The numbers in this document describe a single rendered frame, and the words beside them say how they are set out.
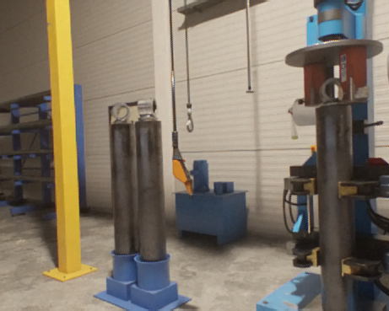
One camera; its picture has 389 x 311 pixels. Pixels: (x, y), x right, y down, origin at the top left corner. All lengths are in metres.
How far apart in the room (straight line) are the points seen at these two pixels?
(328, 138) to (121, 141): 1.61
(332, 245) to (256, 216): 2.74
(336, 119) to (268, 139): 2.60
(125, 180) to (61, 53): 1.57
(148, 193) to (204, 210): 1.97
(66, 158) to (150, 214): 1.33
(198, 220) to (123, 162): 2.02
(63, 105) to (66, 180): 0.76
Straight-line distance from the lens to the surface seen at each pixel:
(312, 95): 2.62
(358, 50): 2.37
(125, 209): 3.07
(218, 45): 5.55
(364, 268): 2.48
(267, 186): 5.00
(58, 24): 4.04
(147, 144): 2.80
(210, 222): 4.68
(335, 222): 2.45
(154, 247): 2.90
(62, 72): 3.92
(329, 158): 2.41
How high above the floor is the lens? 1.24
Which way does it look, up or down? 1 degrees down
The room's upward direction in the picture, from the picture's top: 2 degrees counter-clockwise
